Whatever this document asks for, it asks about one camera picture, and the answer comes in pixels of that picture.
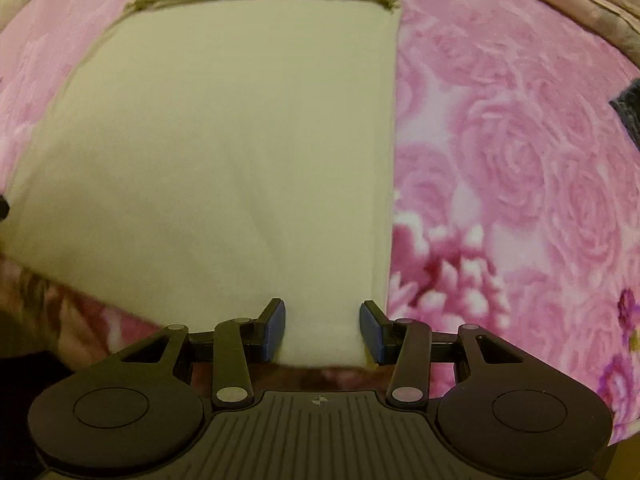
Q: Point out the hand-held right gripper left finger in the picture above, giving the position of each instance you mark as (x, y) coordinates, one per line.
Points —
(275, 330)

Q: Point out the cream sweater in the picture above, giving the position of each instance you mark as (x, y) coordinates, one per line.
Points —
(225, 160)

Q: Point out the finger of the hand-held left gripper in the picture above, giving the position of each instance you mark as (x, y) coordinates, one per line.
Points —
(3, 207)

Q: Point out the folded blue jeans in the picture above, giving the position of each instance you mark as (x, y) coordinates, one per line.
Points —
(629, 110)

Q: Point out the pink floral blanket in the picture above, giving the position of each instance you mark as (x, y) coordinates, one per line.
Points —
(500, 160)

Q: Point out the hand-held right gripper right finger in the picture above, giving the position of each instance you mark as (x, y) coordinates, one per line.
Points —
(371, 332)

